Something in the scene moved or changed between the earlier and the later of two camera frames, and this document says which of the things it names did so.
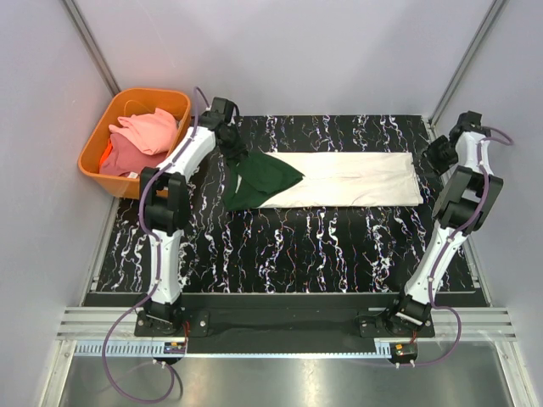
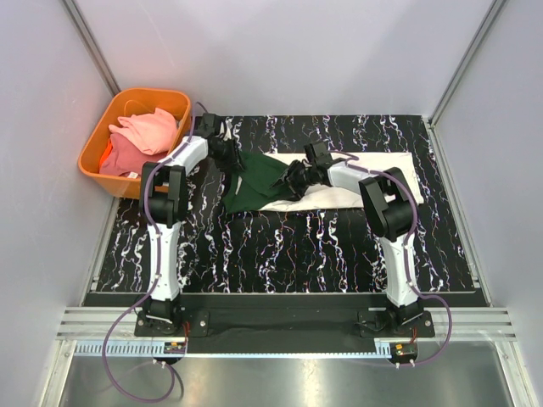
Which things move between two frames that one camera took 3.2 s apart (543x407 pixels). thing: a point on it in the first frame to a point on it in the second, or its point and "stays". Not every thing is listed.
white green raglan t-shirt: x=321 y=180 stays
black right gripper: x=439 y=168 to x=290 y=176
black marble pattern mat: x=293 y=250 stays
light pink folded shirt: x=153 y=132 stays
